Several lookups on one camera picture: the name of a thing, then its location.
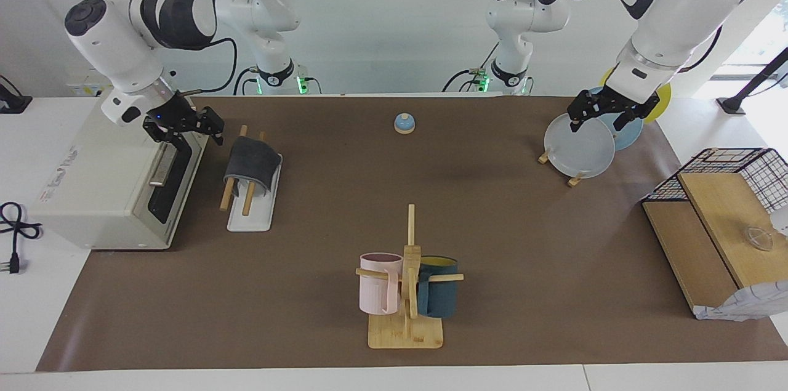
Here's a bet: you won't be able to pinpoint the black power cord with plug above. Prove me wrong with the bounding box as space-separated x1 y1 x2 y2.
0 202 42 275

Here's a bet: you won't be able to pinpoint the dark teal mug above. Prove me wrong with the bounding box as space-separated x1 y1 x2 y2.
417 256 459 318

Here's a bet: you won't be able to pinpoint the light blue plate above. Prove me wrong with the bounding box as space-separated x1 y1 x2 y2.
585 86 645 151

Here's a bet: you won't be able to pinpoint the wooden mug tree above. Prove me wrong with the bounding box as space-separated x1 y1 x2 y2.
355 204 464 350

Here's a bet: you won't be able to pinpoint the cream toaster oven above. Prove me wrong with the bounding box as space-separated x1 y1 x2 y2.
29 90 209 251

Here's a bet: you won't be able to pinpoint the wooden plate rack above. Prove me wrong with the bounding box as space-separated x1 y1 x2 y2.
538 148 585 188

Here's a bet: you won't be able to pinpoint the brown table mat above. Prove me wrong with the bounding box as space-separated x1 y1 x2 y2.
36 95 788 372

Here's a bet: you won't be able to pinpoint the white towel rack wooden bars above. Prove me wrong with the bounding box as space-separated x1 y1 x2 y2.
220 124 283 233

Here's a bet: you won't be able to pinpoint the wooden shelf box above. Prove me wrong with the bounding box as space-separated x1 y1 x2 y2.
641 172 788 318

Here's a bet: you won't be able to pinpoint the black wire basket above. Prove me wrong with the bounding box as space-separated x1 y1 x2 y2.
641 148 788 213

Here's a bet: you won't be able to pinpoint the yellow plate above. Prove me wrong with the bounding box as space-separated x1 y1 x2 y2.
600 68 672 123

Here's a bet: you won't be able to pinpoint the white power strip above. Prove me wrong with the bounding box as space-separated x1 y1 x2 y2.
66 68 108 97

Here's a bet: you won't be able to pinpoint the black metal stand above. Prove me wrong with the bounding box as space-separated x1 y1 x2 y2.
717 46 788 116

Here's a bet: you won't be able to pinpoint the clear glass lid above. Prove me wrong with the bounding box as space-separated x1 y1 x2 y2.
742 225 774 252

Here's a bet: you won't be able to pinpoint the purple and grey towel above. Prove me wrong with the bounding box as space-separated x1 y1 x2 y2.
223 136 283 197

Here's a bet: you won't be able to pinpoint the pink mug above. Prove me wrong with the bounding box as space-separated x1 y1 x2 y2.
360 252 404 315

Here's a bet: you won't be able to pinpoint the black clamp mount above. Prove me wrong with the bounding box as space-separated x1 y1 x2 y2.
0 75 33 115

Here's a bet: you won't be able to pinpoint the grey plate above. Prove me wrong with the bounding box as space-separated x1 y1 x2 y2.
544 113 616 179

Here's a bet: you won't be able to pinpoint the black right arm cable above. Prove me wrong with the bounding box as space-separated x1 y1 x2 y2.
175 0 238 96

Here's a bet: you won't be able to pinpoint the black base cable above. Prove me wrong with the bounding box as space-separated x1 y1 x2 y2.
442 68 490 94
233 67 259 96

